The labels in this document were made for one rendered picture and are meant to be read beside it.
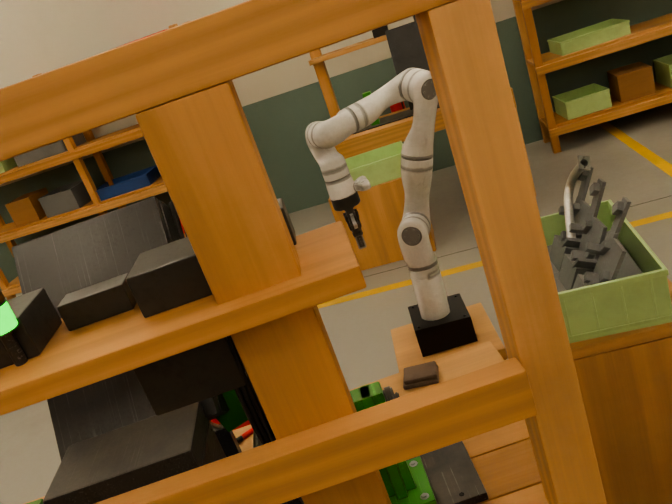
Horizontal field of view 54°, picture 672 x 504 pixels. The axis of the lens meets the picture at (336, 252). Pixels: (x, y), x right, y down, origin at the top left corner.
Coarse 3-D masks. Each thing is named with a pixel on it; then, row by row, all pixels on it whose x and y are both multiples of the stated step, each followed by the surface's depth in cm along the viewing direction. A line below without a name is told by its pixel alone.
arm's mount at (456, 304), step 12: (456, 300) 209; (456, 312) 202; (468, 312) 200; (420, 324) 201; (432, 324) 199; (444, 324) 198; (456, 324) 198; (468, 324) 198; (420, 336) 199; (432, 336) 199; (444, 336) 199; (456, 336) 199; (468, 336) 199; (420, 348) 200; (432, 348) 201; (444, 348) 201
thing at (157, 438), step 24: (192, 408) 138; (120, 432) 138; (144, 432) 135; (168, 432) 132; (192, 432) 129; (72, 456) 136; (96, 456) 132; (120, 456) 129; (144, 456) 127; (168, 456) 124; (192, 456) 124; (216, 456) 137; (72, 480) 127; (96, 480) 124; (120, 480) 124; (144, 480) 124
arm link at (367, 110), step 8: (392, 80) 179; (400, 80) 179; (384, 88) 177; (392, 88) 178; (400, 88) 179; (368, 96) 174; (376, 96) 174; (384, 96) 176; (392, 96) 179; (400, 96) 181; (352, 104) 172; (360, 104) 171; (368, 104) 171; (376, 104) 173; (384, 104) 176; (392, 104) 181; (360, 112) 170; (368, 112) 171; (376, 112) 173; (360, 120) 170; (368, 120) 172; (360, 128) 172
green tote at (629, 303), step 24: (552, 216) 241; (600, 216) 239; (552, 240) 245; (624, 240) 225; (648, 264) 198; (576, 288) 188; (600, 288) 186; (624, 288) 185; (648, 288) 184; (576, 312) 190; (600, 312) 189; (624, 312) 188; (648, 312) 187; (576, 336) 192; (600, 336) 192
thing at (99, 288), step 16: (96, 288) 114; (112, 288) 112; (128, 288) 114; (64, 304) 112; (80, 304) 112; (96, 304) 112; (112, 304) 113; (128, 304) 113; (64, 320) 113; (80, 320) 113; (96, 320) 113
